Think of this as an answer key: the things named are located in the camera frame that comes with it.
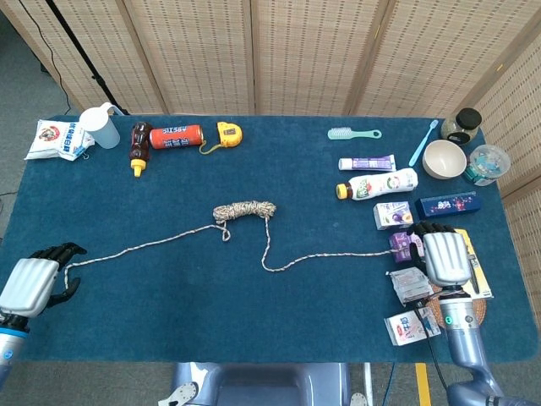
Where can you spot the silver and black left robot hand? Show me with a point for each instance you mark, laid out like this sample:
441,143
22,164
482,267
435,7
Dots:
29,283

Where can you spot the silver and black right robot hand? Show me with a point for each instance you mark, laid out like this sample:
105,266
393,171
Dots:
446,258

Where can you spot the yellow card with black tool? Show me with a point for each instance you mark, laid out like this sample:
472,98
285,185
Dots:
479,275

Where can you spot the silver foil packet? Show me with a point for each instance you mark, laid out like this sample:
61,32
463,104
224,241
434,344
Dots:
410,285

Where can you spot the purple box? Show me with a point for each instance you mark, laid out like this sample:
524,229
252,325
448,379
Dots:
399,243

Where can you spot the dark blue box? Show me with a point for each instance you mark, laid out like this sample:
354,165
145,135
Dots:
448,205

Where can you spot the round woven coaster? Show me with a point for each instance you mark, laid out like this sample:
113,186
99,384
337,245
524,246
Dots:
477,311

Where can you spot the white carton with purple print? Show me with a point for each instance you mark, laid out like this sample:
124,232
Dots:
393,215

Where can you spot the white carton with red print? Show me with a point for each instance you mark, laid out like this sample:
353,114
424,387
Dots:
408,330

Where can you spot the beige bowl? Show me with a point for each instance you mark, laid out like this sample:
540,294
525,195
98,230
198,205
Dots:
444,162

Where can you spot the white drink bottle yellow cap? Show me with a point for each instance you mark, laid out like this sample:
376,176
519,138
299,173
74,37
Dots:
380,184

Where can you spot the clear jar with teal contents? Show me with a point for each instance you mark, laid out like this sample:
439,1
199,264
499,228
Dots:
488,165

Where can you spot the light blue toothbrush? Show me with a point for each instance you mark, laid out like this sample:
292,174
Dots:
422,144

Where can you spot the white and purple toothpaste tube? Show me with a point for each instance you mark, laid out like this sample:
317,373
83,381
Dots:
367,162

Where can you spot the glass jar with black lid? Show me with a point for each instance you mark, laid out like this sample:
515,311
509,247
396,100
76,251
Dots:
462,124

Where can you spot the white bag with blue print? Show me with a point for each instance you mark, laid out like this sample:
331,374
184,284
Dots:
53,141

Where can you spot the mint green hairbrush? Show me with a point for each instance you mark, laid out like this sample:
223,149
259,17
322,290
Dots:
340,133

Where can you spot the pale blue plastic pitcher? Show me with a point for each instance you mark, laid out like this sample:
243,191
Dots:
101,131

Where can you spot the brown bottle with yellow cap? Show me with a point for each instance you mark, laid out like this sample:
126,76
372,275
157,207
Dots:
140,144

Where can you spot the blue carpet table cover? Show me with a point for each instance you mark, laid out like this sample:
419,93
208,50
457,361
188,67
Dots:
211,304

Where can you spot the orange soda can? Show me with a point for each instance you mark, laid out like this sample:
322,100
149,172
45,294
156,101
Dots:
175,137

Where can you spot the grey robot torso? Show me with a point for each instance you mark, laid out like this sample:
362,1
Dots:
262,387

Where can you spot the black tripod stand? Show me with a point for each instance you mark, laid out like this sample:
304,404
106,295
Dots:
80,57

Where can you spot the yellow tape measure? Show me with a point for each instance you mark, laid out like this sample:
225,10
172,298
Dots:
229,134

